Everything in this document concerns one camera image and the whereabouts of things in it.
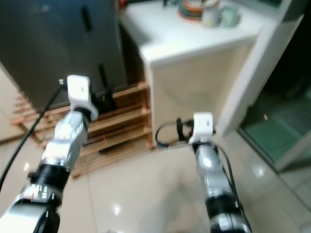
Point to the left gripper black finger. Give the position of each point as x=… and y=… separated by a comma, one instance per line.
x=112, y=98

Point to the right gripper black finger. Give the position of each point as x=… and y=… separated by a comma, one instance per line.
x=180, y=130

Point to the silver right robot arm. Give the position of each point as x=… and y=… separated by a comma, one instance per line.
x=211, y=170

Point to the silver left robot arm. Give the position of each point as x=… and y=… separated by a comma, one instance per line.
x=65, y=141

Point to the dark grey fridge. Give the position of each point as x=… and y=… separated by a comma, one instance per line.
x=24, y=53

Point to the wooden slatted rack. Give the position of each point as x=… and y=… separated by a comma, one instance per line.
x=126, y=124

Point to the white counter cabinet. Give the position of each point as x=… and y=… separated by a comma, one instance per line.
x=194, y=92

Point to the green glass door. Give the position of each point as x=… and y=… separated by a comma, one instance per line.
x=277, y=126

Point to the grey mug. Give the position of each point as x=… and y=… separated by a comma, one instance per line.
x=211, y=18

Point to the stacked colourful plates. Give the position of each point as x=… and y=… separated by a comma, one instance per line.
x=189, y=10

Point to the pale green mug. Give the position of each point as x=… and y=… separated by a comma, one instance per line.
x=231, y=17

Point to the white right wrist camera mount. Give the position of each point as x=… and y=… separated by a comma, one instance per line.
x=204, y=125

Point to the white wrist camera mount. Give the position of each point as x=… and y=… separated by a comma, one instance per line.
x=204, y=125
x=79, y=90

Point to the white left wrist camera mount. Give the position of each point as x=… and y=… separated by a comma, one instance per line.
x=79, y=90

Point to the white door frame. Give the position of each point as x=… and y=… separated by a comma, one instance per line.
x=252, y=77

